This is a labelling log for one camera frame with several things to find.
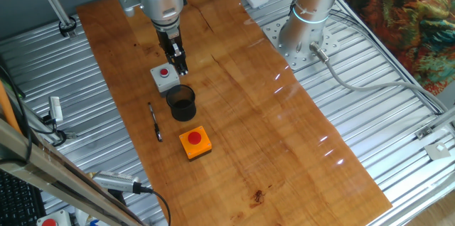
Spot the orange box with red button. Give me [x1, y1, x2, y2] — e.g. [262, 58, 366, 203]
[178, 125, 213, 162]

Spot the grey cable with metal connector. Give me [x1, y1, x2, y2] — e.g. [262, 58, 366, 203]
[308, 40, 451, 113]

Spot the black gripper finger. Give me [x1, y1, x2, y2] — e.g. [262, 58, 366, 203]
[171, 43, 189, 77]
[165, 43, 179, 67]

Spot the colourful patterned cloth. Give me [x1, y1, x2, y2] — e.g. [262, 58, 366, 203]
[338, 0, 455, 96]

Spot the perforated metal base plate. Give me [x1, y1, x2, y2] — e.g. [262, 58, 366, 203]
[262, 15, 341, 72]

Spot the orange pole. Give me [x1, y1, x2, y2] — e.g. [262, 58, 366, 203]
[0, 80, 21, 134]

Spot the black and clear pen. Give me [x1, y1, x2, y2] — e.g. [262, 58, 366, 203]
[147, 102, 164, 144]

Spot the wood grain table mat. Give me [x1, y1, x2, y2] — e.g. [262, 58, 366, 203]
[76, 0, 393, 226]

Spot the black metal clamp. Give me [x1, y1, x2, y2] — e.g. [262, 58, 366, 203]
[6, 90, 77, 147]

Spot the black camera cable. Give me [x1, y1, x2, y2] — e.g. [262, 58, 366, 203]
[136, 182, 172, 226]

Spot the black keyboard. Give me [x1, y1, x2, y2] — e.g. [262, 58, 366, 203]
[0, 171, 47, 226]

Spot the aluminium profile bar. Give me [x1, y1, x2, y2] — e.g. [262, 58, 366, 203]
[428, 104, 455, 133]

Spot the aluminium frame beam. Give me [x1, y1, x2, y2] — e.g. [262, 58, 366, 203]
[0, 117, 146, 226]

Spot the small metal angle bracket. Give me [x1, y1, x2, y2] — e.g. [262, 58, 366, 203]
[414, 125, 434, 141]

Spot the black mesh pen holder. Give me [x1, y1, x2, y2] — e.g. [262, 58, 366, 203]
[165, 84, 198, 123]

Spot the metal plate with square hole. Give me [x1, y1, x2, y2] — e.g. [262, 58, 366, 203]
[424, 141, 452, 161]

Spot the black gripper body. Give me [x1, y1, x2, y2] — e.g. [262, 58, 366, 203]
[155, 26, 186, 65]

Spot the silver camera on frame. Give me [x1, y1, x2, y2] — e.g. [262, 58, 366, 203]
[92, 170, 142, 195]

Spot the grey box with red button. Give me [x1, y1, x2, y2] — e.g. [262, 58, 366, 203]
[149, 63, 181, 98]
[36, 209, 72, 226]

